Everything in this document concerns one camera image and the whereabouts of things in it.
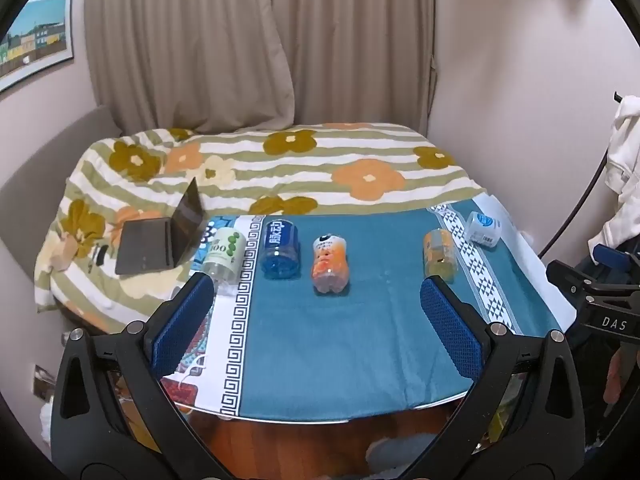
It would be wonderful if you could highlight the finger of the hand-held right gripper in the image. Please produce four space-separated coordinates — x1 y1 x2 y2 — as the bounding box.
592 243 640 273
545 259 640 306

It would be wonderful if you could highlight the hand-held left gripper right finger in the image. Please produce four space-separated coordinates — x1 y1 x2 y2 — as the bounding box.
399 276 587 480

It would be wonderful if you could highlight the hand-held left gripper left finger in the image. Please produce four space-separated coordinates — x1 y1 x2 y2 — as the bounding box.
50 271 227 480

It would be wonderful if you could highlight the orange yellow label cup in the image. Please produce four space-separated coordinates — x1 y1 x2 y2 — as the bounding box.
423 228 459 284

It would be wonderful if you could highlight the green label clear cup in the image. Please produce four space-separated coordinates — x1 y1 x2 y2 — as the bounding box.
202 228 246 284

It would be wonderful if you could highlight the white blue label cup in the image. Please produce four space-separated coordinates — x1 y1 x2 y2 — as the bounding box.
466 211 503 248

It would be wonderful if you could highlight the blue label clear cup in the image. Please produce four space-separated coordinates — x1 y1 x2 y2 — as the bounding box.
258 218 301 279

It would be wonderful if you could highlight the orange white label cup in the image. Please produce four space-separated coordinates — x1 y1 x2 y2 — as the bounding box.
310 234 349 295

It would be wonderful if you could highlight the person's right hand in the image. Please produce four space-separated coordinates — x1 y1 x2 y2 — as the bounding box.
604 344 632 417

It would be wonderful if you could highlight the white hanging garment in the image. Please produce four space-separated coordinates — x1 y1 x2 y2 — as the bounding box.
586 95 640 251

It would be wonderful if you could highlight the grey laptop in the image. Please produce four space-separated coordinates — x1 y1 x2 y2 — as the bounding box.
114 176 206 276

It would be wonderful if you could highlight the blue patterned tablecloth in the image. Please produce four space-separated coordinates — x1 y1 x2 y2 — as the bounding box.
161 204 561 422

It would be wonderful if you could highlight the grey slipper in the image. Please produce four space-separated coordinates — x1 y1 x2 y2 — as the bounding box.
364 432 453 480

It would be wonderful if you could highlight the small photo card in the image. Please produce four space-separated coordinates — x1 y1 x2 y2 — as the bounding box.
32 364 57 401

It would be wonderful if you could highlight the floral striped blanket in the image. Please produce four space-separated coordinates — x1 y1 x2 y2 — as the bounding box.
34 121 488 336

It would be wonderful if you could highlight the grey upholstered headboard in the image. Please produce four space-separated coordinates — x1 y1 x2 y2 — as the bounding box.
0 105 123 311

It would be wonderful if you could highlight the beige curtain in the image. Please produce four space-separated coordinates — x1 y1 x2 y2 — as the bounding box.
84 0 437 135

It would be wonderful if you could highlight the black cable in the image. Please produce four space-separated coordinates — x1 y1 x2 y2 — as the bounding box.
536 147 612 258

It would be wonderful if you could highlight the white curtain cord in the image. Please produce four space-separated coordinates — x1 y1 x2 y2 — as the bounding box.
425 55 441 133

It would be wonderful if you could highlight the framed wall picture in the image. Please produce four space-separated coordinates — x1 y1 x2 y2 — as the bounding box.
0 0 75 94

